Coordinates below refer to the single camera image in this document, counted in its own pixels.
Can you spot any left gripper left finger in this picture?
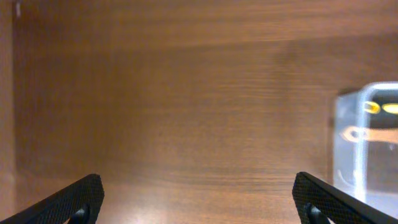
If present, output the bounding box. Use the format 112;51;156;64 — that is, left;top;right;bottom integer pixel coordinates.
1;174;104;224

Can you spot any metal file yellow black handle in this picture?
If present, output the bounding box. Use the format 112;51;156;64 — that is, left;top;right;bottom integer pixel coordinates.
364;91;397;129

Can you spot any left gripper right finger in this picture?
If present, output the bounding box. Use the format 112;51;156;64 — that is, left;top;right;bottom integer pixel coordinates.
292;172;397;224

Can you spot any clear plastic storage container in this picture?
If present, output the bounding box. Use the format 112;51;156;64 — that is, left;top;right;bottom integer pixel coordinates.
333;82;397;218

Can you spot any orange scraper wooden handle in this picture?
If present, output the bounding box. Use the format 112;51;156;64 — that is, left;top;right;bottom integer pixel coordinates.
340;126;397;144

